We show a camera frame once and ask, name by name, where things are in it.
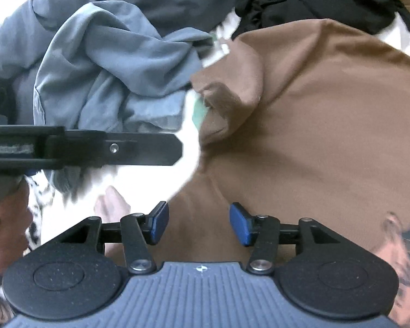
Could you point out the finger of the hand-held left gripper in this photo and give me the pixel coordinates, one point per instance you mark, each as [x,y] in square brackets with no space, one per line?
[140,148]

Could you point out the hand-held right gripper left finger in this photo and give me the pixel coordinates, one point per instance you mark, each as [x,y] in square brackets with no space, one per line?
[159,223]

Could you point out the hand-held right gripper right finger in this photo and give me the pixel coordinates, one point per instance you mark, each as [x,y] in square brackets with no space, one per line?
[239,225]

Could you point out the brown printed t-shirt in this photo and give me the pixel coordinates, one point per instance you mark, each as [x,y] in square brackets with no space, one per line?
[311,126]

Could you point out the person's left hand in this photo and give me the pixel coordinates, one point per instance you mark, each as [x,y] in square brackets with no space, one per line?
[10,232]

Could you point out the cream bear printed blanket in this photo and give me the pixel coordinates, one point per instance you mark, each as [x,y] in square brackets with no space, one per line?
[188,164]

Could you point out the spotted fuzzy blanket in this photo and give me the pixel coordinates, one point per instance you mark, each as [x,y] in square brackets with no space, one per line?
[37,205]

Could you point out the black crumpled garment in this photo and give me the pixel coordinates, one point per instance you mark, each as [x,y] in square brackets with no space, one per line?
[311,0]

